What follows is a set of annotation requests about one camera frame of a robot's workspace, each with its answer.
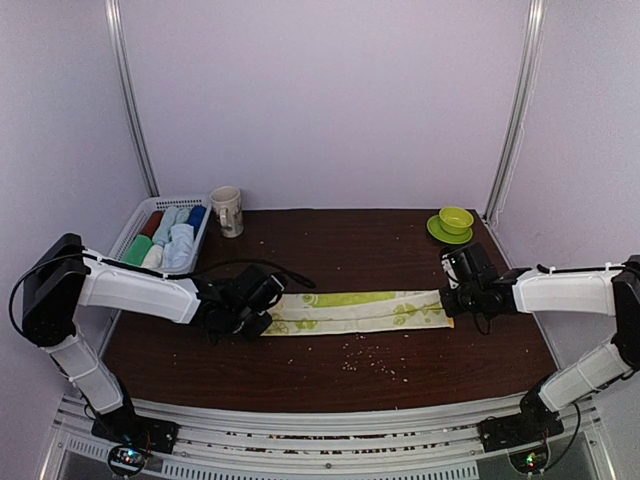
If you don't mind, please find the yellow green patterned towel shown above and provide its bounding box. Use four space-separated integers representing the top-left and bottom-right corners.
264 290 455 337

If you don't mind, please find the light blue towel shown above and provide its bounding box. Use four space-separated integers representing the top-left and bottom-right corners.
152 206 179 247
162 223 194 271

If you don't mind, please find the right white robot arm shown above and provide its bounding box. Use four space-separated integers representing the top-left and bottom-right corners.
439 244 639 442

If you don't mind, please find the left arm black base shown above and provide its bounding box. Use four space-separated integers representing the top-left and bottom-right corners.
91 414 179 454

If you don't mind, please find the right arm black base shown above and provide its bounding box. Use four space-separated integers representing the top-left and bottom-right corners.
477 414 564 453

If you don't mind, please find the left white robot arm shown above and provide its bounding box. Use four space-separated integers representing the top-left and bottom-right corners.
8 233 286 444

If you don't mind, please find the green cup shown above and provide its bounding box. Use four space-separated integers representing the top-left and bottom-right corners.
438 206 474 235

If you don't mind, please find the green saucer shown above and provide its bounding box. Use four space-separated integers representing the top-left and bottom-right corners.
425 213 474 246

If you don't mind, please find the rolled white towel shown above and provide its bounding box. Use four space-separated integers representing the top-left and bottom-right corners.
141 244 164 269

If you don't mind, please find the rolled dark blue towel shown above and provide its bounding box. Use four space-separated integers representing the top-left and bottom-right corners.
187 205 207 234

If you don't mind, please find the white plastic basket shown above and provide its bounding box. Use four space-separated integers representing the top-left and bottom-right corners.
109 194 211 274

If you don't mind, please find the beige ceramic mug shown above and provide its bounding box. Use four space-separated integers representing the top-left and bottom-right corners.
209 186 244 239

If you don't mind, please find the rolled light blue towel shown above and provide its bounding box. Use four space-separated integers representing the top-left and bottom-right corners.
152 206 179 247

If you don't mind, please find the rolled pale teal towel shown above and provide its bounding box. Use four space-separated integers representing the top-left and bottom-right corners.
175 208 191 224

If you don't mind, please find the rolled green towel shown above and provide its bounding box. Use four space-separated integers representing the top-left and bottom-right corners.
122 235 153 267

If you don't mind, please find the rolled brown towel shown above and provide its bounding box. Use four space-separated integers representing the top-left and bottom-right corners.
139 211 164 238

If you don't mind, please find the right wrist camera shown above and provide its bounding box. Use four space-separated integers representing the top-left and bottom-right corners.
439 242 499 289

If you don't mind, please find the aluminium front rail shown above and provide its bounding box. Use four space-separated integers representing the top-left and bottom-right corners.
36 394 621 479

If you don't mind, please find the right aluminium frame post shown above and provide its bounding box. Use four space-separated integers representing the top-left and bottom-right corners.
484 0 547 225

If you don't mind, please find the aluminium frame post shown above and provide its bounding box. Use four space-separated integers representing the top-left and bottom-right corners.
484 0 547 225
104 0 160 197

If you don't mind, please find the left aluminium frame post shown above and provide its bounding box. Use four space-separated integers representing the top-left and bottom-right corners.
104 0 160 197

